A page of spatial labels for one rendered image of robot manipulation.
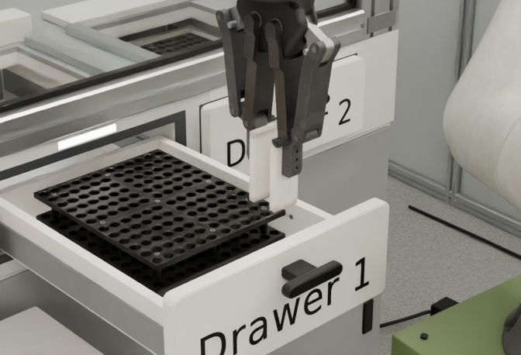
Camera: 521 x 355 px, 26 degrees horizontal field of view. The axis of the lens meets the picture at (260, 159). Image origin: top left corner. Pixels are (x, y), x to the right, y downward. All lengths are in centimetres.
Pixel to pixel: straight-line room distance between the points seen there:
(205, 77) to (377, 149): 39
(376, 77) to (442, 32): 150
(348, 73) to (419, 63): 166
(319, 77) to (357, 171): 76
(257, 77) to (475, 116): 28
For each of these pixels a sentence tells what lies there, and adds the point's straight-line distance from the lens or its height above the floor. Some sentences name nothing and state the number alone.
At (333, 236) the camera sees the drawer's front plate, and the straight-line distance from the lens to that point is 113.
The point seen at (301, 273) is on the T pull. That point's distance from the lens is 108.
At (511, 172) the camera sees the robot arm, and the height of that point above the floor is 99.
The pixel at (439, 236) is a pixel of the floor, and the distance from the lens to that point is 309.
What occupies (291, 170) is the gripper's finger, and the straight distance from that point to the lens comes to 99.
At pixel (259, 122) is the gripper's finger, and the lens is 101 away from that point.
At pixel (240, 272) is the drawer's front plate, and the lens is 105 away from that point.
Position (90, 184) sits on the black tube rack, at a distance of 130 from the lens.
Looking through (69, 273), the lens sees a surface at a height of 87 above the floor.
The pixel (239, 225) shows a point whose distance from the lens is 119.
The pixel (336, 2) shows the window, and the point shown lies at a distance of 158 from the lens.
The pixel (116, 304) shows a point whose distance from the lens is 113.
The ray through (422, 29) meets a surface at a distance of 320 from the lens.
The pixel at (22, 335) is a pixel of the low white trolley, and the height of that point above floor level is 76.
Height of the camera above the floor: 146
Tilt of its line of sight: 25 degrees down
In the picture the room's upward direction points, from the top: straight up
